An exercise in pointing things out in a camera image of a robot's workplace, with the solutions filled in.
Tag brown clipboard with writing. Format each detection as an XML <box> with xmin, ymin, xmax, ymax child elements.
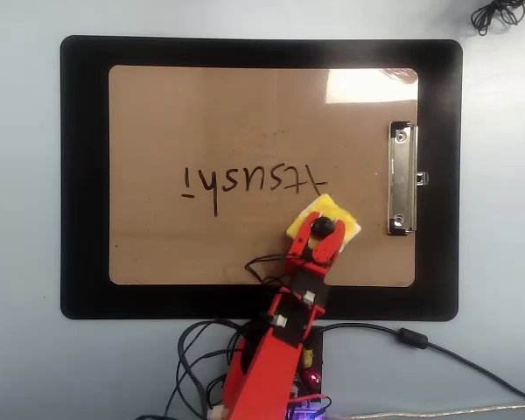
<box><xmin>108</xmin><ymin>65</ymin><xmax>420</xmax><ymax>289</ymax></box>

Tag black controller board base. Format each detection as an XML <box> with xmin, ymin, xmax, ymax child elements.
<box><xmin>288</xmin><ymin>325</ymin><xmax>326</xmax><ymax>420</ymax></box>

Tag coiled thin black cable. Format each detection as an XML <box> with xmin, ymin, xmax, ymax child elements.
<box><xmin>470</xmin><ymin>0</ymin><xmax>525</xmax><ymax>37</ymax></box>

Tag thin black arm wires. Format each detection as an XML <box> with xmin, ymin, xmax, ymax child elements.
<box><xmin>164</xmin><ymin>253</ymin><xmax>290</xmax><ymax>420</ymax></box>

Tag black power cable with ferrite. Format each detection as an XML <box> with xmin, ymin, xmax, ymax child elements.
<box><xmin>319</xmin><ymin>322</ymin><xmax>525</xmax><ymax>403</ymax></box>

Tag silver braided cable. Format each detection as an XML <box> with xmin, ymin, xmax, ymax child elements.
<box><xmin>323</xmin><ymin>404</ymin><xmax>525</xmax><ymax>420</ymax></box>

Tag black rectangular desk mat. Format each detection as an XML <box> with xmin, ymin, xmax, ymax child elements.
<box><xmin>59</xmin><ymin>34</ymin><xmax>464</xmax><ymax>321</ymax></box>

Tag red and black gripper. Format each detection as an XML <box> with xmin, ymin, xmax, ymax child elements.
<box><xmin>283</xmin><ymin>212</ymin><xmax>347</xmax><ymax>310</ymax></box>

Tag yellow sponge with black knob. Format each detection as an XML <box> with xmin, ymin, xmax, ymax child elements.
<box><xmin>284</xmin><ymin>193</ymin><xmax>362</xmax><ymax>256</ymax></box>

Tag silver metal clipboard clip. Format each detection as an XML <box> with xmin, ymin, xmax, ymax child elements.
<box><xmin>385</xmin><ymin>121</ymin><xmax>430</xmax><ymax>237</ymax></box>

